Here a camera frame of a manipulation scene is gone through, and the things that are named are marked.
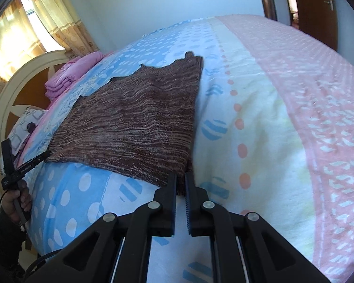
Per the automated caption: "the folded pink quilt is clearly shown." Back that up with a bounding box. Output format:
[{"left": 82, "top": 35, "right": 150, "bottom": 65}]
[{"left": 45, "top": 51, "right": 105, "bottom": 101}]

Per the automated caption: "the cream wooden headboard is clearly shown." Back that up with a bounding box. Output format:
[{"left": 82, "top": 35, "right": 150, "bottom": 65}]
[{"left": 0, "top": 50, "right": 69, "bottom": 190}]

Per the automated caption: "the left hand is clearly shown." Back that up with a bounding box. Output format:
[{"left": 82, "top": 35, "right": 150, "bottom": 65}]
[{"left": 2, "top": 180, "right": 32, "bottom": 224}]

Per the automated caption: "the dark left forearm sleeve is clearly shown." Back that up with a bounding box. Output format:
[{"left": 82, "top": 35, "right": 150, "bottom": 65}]
[{"left": 0, "top": 207, "right": 26, "bottom": 282}]

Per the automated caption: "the blue polka dot bedsheet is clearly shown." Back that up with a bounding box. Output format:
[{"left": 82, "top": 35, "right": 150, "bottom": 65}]
[{"left": 21, "top": 15, "right": 354, "bottom": 282}]

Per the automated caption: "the brown knit sweater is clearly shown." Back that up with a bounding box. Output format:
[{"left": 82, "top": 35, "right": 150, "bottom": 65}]
[{"left": 48, "top": 52, "right": 204, "bottom": 187}]

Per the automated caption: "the silver door handle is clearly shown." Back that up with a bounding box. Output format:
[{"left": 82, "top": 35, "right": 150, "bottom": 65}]
[{"left": 324, "top": 0, "right": 334, "bottom": 11}]

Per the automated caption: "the brown wooden door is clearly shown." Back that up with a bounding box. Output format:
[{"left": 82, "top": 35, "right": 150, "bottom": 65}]
[{"left": 296, "top": 0, "right": 338, "bottom": 50}]

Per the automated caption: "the patterned pillow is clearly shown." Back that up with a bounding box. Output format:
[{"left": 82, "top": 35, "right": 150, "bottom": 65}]
[{"left": 8, "top": 107, "right": 46, "bottom": 157}]

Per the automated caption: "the yellow patterned curtain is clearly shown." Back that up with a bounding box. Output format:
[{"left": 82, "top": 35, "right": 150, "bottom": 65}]
[{"left": 0, "top": 0, "right": 98, "bottom": 94}]

